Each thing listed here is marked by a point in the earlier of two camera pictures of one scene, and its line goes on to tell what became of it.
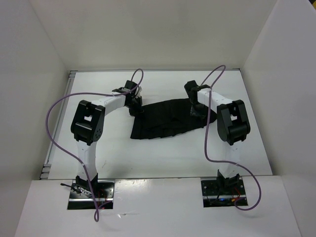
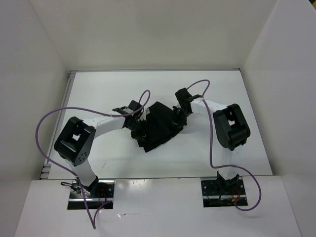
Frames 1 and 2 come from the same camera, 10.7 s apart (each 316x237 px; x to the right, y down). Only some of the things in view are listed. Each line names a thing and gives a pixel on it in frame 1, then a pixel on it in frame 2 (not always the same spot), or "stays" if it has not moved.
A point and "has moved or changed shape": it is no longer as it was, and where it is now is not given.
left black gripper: [139, 110] to [141, 134]
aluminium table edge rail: [45, 167] stays
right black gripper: [202, 114] to [176, 120]
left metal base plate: [81, 198] stays
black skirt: [161, 118] has moved or changed shape
